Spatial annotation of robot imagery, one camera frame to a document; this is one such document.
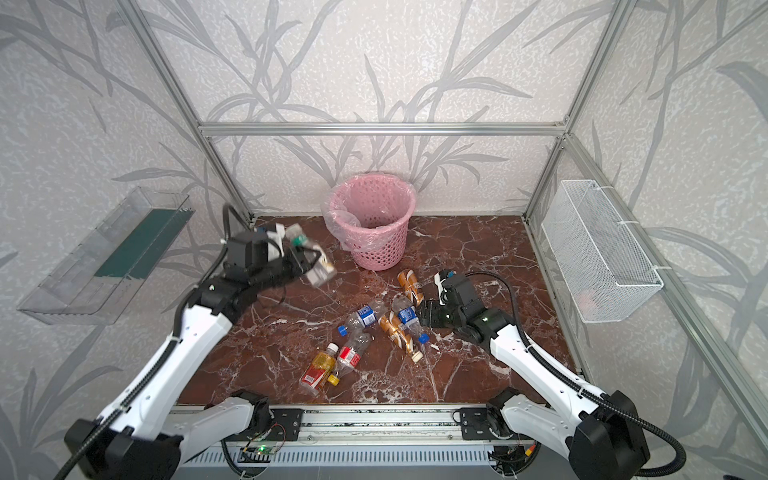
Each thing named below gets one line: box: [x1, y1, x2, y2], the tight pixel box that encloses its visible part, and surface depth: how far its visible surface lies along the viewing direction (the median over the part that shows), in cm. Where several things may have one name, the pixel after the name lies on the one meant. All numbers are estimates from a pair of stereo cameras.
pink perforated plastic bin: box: [329, 173, 417, 272], surface depth 98 cm
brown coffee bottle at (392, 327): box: [378, 312, 424, 363], surface depth 86 cm
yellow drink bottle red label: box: [299, 342, 339, 397], surface depth 80 cm
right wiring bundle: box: [488, 433, 537, 480], surface depth 72 cm
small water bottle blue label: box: [391, 294, 430, 344], surface depth 91 cm
